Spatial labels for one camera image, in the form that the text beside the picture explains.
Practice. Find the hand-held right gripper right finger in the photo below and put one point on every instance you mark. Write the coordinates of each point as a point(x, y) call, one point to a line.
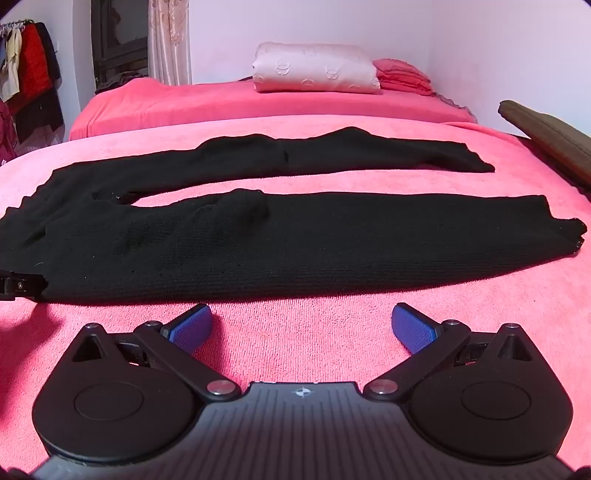
point(411, 330)

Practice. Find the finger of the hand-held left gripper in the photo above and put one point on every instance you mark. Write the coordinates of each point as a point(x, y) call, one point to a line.
point(25, 285)

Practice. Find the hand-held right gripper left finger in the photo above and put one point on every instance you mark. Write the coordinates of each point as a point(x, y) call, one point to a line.
point(191, 330)

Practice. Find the black knit pants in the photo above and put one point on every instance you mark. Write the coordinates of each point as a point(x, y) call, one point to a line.
point(277, 249)

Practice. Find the magenta garment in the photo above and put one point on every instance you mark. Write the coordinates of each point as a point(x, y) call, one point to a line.
point(7, 134)

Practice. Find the hanging clothes on rack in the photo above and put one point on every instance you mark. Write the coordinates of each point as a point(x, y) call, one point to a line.
point(53, 101)

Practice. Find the red jacket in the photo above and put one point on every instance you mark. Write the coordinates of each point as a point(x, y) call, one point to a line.
point(37, 64)

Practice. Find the cream garment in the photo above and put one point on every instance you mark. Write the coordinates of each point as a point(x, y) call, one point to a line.
point(11, 64)

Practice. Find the dark cloth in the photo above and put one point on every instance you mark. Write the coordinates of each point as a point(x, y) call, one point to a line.
point(113, 82)

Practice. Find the pink covered bed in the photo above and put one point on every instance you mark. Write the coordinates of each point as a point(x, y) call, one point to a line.
point(207, 101)

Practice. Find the brown cushion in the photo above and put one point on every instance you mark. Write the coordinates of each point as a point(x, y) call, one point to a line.
point(554, 136)

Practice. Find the pink folded blanket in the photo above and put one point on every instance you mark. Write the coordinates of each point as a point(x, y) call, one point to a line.
point(401, 76)

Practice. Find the dark framed window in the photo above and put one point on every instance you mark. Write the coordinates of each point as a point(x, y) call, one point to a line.
point(120, 37)

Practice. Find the pale pink pillow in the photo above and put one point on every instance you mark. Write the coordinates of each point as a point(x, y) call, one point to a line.
point(314, 69)

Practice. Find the floral pink curtain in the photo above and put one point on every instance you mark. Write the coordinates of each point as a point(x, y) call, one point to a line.
point(168, 41)

